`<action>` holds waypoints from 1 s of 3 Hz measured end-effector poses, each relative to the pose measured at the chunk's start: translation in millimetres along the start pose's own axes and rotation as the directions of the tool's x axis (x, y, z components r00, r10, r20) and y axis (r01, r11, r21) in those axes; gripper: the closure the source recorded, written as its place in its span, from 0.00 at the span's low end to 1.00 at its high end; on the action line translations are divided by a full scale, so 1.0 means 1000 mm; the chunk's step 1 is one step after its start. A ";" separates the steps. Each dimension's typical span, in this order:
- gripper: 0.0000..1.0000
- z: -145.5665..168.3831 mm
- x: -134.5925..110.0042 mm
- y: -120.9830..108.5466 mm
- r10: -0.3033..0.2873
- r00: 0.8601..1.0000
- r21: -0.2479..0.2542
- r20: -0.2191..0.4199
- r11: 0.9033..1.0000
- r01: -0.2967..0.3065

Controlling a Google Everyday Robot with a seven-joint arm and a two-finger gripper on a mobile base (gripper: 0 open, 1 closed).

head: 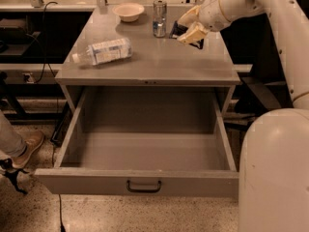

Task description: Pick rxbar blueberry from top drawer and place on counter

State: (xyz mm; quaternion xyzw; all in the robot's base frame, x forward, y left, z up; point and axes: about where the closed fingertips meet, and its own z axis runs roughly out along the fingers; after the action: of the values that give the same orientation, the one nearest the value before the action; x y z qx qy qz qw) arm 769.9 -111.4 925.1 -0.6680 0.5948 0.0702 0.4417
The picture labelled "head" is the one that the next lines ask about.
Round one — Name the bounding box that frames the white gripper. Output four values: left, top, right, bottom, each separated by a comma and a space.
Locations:
177, 0, 231, 44

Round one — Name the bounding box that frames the blue rxbar blueberry wrapper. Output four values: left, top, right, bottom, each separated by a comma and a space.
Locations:
169, 21, 204, 49

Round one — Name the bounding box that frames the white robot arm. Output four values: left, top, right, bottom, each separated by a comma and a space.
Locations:
178, 0, 309, 232

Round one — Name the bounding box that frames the open grey drawer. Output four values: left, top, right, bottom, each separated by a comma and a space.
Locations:
35, 87, 239, 197

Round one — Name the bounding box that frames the silver drink can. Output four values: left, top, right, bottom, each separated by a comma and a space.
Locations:
153, 0, 167, 38

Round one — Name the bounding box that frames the grey metal cabinet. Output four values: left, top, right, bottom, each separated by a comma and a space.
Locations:
55, 4, 241, 114

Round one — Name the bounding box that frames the black office chair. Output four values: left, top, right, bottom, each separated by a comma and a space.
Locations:
219, 0, 309, 128

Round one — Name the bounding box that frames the beige paper bowl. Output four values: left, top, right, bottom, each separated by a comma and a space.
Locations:
112, 3, 145, 22

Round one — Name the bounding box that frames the clear plastic water bottle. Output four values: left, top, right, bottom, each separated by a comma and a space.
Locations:
71, 38, 132, 66

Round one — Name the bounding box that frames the grey trouser leg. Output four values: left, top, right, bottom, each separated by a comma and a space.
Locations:
0, 110, 26, 158

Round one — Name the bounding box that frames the black power cable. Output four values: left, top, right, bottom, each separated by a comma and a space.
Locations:
25, 1, 67, 232

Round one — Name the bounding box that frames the wall power outlet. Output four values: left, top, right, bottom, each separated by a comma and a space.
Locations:
23, 72, 35, 84

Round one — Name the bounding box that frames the black drawer handle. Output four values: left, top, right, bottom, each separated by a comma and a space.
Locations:
126, 180, 161, 193

